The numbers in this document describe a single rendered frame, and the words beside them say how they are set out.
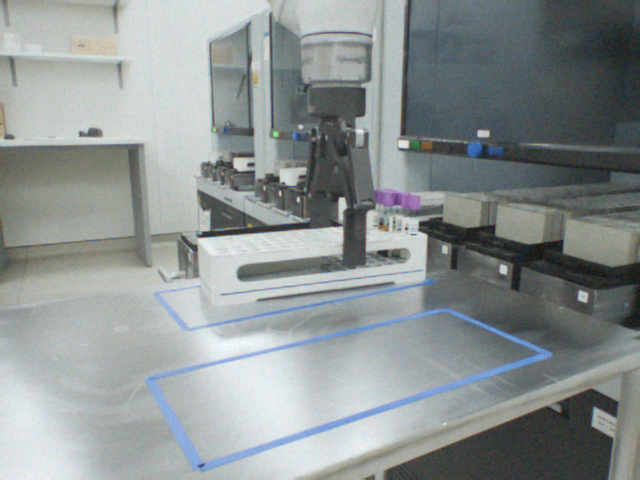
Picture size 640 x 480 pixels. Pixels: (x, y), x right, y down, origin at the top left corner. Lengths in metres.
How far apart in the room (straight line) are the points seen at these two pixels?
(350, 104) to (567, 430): 0.58
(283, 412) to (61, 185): 4.16
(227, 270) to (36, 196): 3.94
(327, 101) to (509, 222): 0.48
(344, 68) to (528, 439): 0.66
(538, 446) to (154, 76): 4.04
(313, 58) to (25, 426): 0.48
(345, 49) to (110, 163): 3.93
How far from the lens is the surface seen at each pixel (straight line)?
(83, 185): 4.53
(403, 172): 1.31
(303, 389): 0.46
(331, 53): 0.67
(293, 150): 2.10
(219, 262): 0.64
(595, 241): 0.92
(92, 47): 4.28
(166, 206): 4.61
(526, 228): 1.00
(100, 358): 0.55
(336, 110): 0.68
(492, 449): 1.07
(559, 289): 0.87
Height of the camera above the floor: 1.04
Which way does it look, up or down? 13 degrees down
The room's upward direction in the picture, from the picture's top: straight up
